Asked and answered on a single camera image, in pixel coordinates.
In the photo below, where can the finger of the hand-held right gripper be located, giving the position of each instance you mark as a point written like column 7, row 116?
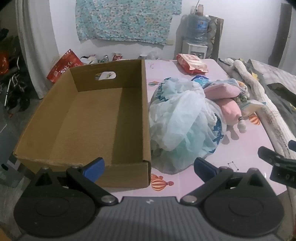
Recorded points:
column 277, row 160
column 292, row 146

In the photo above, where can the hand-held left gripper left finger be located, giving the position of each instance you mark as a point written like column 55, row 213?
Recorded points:
column 93, row 170

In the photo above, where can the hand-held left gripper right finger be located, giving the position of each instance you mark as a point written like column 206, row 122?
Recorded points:
column 204, row 170

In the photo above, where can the brown cardboard box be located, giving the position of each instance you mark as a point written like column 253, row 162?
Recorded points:
column 92, row 115

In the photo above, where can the translucent white plastic bag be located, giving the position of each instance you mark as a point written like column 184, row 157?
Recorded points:
column 180, row 120

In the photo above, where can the pink plush doll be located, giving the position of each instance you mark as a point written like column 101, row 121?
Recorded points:
column 227, row 109

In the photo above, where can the pink printed bed sheet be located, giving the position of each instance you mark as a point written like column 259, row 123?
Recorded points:
column 242, row 148

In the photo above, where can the white fluffy rolled blanket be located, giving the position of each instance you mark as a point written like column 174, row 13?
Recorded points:
column 268, row 109

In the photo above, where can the grey blanket with yellow patches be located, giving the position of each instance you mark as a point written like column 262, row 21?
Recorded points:
column 277, row 78

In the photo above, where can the blue printed packet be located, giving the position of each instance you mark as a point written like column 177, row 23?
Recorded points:
column 200, row 81

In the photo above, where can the red pink wet wipes pack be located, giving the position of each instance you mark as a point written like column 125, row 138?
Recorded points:
column 192, row 63

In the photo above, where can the red gift bag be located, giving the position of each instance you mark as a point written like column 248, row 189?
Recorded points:
column 62, row 66

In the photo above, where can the white water dispenser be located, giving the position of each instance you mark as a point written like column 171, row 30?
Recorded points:
column 194, row 51

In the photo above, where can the wooden board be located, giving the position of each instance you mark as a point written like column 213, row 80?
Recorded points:
column 219, row 37

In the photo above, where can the white curtain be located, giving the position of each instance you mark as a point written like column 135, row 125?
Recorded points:
column 37, row 46

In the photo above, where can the blue water dispenser bottle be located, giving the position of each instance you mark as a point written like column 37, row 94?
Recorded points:
column 197, row 29

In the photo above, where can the wall socket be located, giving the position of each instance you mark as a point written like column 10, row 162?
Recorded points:
column 170, row 42

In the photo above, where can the teal patterned wall cloth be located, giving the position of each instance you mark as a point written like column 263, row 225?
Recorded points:
column 127, row 18

